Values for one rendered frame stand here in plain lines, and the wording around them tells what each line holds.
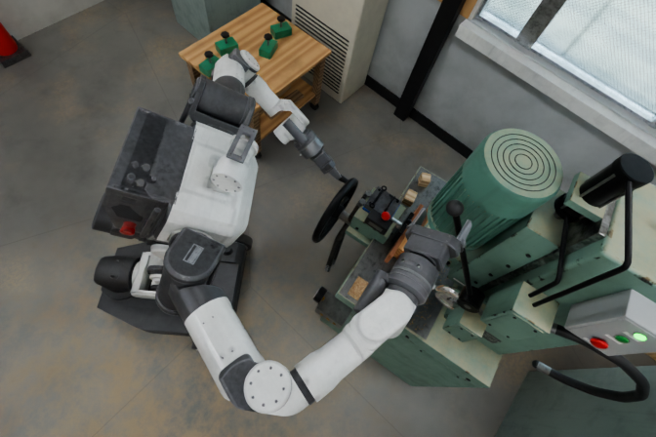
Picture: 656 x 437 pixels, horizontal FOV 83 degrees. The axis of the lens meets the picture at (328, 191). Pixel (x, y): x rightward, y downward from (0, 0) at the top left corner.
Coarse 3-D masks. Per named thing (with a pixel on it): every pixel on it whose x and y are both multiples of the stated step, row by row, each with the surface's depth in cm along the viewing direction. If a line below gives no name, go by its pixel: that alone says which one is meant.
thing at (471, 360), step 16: (448, 272) 137; (432, 304) 131; (416, 320) 127; (432, 320) 128; (416, 336) 125; (432, 336) 126; (448, 336) 126; (432, 352) 127; (448, 352) 124; (464, 352) 125; (480, 352) 125; (464, 368) 122; (480, 368) 123; (496, 368) 124; (480, 384) 123
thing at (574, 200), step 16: (624, 160) 63; (640, 160) 63; (576, 176) 74; (608, 176) 65; (624, 176) 62; (640, 176) 62; (576, 192) 71; (592, 192) 68; (608, 192) 66; (624, 192) 65; (560, 208) 75; (576, 208) 71; (592, 208) 70
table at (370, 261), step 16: (416, 176) 142; (432, 176) 143; (432, 192) 140; (416, 208) 136; (368, 240) 131; (368, 256) 125; (384, 256) 126; (352, 272) 122; (368, 272) 123; (352, 304) 118
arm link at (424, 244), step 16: (416, 224) 82; (416, 240) 80; (432, 240) 78; (448, 240) 77; (400, 256) 78; (416, 256) 75; (432, 256) 76; (448, 256) 78; (416, 272) 73; (432, 272) 74; (432, 288) 76
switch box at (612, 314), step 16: (576, 304) 80; (592, 304) 75; (608, 304) 70; (624, 304) 67; (640, 304) 66; (576, 320) 77; (592, 320) 72; (608, 320) 69; (624, 320) 66; (640, 320) 65; (592, 336) 75; (608, 352) 76; (624, 352) 73; (640, 352) 70
